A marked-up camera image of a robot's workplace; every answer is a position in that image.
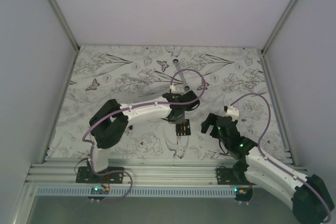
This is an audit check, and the black fuse box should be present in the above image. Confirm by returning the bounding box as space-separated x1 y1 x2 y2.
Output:
175 119 191 136

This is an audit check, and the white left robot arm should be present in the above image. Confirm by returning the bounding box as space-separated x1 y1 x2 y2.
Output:
88 91 200 183

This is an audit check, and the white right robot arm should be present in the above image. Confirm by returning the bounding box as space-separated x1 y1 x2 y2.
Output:
201 113 335 223

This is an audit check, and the clear plastic fuse cover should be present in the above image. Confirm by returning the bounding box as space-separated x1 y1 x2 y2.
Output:
138 85 150 97

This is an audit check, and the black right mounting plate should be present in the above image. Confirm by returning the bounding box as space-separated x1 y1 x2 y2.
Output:
215 166 250 185

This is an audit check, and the black mounting plate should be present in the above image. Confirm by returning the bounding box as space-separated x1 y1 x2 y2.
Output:
76 166 124 184
215 166 250 185

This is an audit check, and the silver ratchet wrench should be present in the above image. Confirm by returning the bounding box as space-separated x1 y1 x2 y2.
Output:
173 58 190 91

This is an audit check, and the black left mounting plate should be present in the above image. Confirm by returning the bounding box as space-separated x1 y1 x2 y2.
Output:
76 166 124 184

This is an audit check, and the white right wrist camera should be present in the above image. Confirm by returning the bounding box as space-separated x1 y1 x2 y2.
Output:
224 105 239 118

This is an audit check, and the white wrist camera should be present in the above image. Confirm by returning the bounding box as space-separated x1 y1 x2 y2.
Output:
170 85 184 94
224 105 239 118

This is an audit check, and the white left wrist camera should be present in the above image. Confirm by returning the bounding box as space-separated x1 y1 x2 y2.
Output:
170 85 184 94

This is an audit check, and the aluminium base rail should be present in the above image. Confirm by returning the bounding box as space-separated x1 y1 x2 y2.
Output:
25 158 236 187

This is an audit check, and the white slotted cable duct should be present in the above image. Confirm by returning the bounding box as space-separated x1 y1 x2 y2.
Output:
36 186 238 198

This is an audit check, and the aluminium frame post right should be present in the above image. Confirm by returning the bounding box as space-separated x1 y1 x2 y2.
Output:
261 0 299 55

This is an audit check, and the aluminium frame post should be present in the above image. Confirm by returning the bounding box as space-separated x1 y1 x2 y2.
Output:
47 0 80 51
261 0 299 55

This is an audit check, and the aluminium frame post left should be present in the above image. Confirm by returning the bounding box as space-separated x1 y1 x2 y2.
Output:
47 0 80 51

